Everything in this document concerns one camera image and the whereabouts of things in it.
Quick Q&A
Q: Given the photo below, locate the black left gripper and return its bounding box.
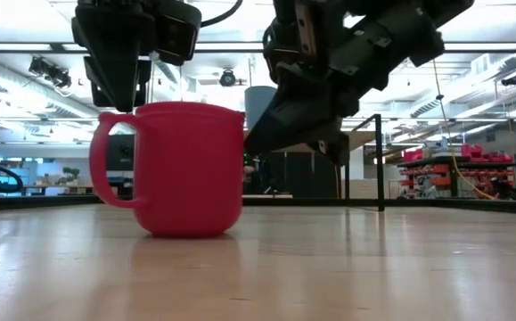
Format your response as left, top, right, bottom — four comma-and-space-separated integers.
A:
70, 0, 159, 114

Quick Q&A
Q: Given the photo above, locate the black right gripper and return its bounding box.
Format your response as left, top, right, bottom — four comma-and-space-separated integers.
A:
243, 0, 446, 168

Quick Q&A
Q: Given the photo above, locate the tall plastic cup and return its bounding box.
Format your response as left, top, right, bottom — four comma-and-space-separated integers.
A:
244, 85, 279, 131

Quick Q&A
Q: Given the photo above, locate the black cabinet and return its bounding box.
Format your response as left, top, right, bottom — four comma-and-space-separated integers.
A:
266, 150, 340, 200

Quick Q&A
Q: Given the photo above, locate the black computer monitor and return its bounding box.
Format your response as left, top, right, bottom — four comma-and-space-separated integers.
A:
106, 133, 135, 173

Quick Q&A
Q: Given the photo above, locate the small green potted plant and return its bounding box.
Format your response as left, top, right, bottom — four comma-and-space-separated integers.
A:
55, 166, 81, 186

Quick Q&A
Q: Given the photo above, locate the red plastic mug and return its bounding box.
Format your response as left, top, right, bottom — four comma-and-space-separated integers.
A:
88, 101, 247, 239

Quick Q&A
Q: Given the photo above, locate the rack with red bins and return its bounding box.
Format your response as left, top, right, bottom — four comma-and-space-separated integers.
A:
396, 142, 516, 201

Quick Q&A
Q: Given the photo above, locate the black frame wooden shelf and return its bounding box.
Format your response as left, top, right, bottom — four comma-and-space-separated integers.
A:
283, 112, 386, 213

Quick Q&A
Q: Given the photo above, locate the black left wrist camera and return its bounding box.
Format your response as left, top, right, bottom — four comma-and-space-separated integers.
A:
153, 0, 203, 68

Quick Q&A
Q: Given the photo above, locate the round black ceiling camera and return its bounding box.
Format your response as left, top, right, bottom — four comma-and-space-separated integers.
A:
218, 68, 238, 88

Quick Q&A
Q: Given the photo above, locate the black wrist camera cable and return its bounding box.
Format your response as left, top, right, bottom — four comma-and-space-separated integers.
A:
200, 0, 244, 29

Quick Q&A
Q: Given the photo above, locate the yellow hanging cable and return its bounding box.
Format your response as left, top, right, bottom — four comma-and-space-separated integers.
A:
431, 57, 497, 202

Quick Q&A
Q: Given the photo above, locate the black table edge rail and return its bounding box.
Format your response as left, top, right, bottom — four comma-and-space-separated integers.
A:
0, 193, 516, 217

